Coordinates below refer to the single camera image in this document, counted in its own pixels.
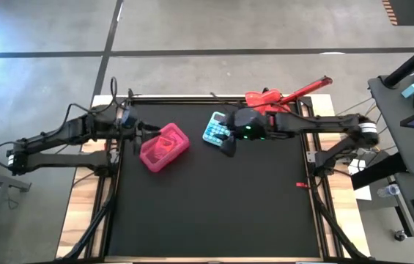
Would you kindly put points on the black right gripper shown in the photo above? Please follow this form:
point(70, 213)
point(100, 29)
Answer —
point(248, 122)

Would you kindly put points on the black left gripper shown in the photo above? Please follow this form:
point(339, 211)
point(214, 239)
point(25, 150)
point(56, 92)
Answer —
point(131, 132)

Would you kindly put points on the pink translucent pencil case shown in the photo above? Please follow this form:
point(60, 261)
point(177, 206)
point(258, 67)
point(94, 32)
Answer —
point(164, 146)

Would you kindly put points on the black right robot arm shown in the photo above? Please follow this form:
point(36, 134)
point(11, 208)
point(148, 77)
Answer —
point(320, 124)

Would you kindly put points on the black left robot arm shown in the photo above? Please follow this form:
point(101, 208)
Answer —
point(74, 128)

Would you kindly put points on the light blue calculator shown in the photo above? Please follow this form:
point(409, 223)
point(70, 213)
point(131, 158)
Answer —
point(212, 128)

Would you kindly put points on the red desk lamp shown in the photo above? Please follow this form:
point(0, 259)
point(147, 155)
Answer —
point(261, 97)

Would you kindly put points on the small red clip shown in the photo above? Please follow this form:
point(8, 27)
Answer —
point(302, 185)

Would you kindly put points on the grey side desk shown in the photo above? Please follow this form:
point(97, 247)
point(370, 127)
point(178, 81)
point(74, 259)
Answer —
point(390, 121)

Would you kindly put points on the clear water bottle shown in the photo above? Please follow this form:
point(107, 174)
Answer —
point(389, 190)

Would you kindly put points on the light blue small box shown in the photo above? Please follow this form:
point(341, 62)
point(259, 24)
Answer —
point(411, 90)

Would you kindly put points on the black pole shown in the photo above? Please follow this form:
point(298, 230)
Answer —
point(412, 62)

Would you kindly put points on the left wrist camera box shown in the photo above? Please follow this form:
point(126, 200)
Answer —
point(129, 116)

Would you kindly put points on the black table frame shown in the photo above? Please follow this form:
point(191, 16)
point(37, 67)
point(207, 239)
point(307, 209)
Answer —
point(96, 220)

